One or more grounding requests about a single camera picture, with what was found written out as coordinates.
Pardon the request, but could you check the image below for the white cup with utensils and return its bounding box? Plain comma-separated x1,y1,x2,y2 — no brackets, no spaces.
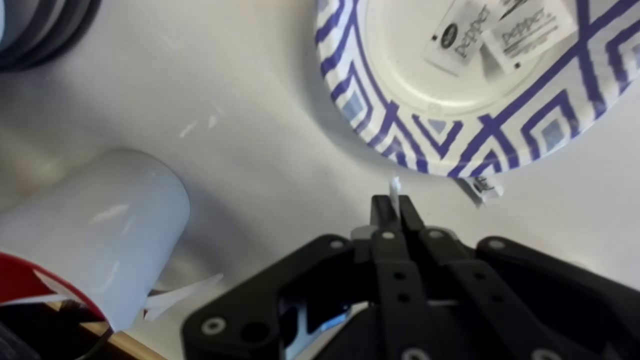
0,150,190,330

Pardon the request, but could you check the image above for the wooden condiment organizer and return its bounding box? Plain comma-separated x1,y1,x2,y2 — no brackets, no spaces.
0,301,165,360

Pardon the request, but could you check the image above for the blue patterned paper plate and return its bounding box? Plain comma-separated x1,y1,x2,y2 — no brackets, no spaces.
313,0,640,177

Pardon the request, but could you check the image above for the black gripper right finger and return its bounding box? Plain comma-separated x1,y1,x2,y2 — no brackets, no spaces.
400,195,640,360

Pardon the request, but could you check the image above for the white pepper sachet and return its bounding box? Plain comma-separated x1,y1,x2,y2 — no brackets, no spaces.
484,0,578,72
390,176,402,204
425,0,503,75

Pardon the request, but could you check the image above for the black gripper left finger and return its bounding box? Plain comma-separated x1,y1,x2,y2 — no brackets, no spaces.
180,193,437,360

